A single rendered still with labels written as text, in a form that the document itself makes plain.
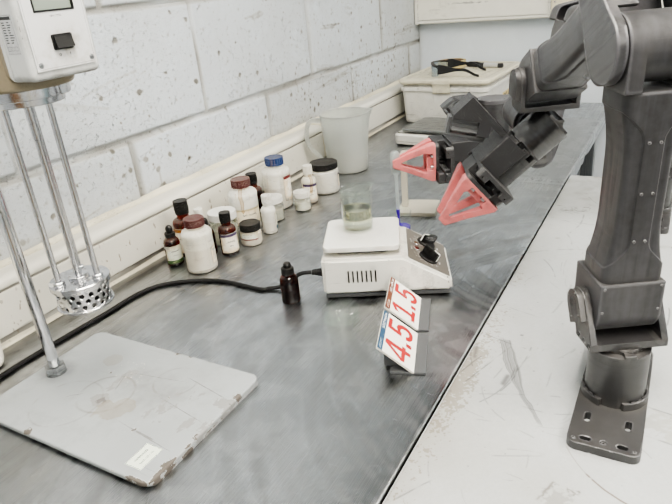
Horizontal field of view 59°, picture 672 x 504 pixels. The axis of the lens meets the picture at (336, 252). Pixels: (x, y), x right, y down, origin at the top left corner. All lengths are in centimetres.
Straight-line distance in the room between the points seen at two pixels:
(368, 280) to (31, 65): 55
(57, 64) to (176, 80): 67
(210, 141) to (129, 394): 69
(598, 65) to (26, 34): 51
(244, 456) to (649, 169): 50
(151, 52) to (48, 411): 69
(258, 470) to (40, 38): 47
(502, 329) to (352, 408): 26
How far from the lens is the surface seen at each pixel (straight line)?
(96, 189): 115
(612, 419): 73
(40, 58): 62
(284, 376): 80
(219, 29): 139
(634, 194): 64
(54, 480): 75
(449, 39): 236
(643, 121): 62
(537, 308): 92
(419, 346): 82
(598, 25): 62
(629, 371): 71
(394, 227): 97
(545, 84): 80
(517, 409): 73
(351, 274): 93
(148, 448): 73
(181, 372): 83
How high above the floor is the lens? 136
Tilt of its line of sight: 25 degrees down
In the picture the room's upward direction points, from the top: 6 degrees counter-clockwise
